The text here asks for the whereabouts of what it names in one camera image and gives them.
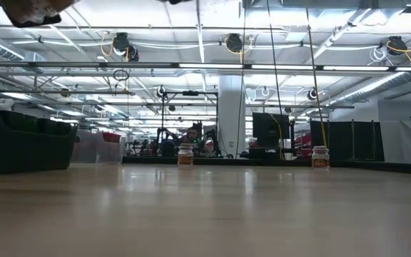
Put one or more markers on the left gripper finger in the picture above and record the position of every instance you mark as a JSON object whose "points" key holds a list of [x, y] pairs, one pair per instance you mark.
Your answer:
{"points": [[38, 22]]}

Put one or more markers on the black background robot arm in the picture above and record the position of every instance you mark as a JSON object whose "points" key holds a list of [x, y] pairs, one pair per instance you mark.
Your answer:
{"points": [[210, 141], [164, 141]]}

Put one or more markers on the white rounded object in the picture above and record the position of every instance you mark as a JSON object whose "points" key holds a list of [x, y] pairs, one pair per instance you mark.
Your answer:
{"points": [[4, 104]]}

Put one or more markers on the dark grey plastic bin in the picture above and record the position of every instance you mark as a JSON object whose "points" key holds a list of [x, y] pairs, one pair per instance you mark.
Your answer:
{"points": [[20, 153]]}

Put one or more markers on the clear plastic bin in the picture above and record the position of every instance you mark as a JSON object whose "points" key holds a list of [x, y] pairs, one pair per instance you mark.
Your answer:
{"points": [[95, 153]]}

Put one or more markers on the person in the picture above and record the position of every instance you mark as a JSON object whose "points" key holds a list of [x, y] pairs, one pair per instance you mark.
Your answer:
{"points": [[192, 135]]}

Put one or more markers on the white building column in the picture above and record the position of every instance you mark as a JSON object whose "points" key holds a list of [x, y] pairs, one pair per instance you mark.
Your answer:
{"points": [[232, 107]]}

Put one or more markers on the black background screen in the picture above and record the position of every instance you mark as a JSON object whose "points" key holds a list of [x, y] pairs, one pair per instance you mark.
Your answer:
{"points": [[269, 130]]}

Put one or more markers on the black partition panel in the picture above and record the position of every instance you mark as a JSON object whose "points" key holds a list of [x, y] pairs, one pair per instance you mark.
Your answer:
{"points": [[369, 139]]}

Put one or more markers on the white partition panel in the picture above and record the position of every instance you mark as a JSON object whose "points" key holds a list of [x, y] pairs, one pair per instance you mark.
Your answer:
{"points": [[396, 141]]}

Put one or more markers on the black gantry frame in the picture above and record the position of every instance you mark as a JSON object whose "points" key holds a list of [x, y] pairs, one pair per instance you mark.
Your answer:
{"points": [[190, 93]]}

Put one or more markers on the black aluminium table frame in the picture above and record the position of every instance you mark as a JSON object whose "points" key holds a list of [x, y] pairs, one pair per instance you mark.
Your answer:
{"points": [[280, 162]]}

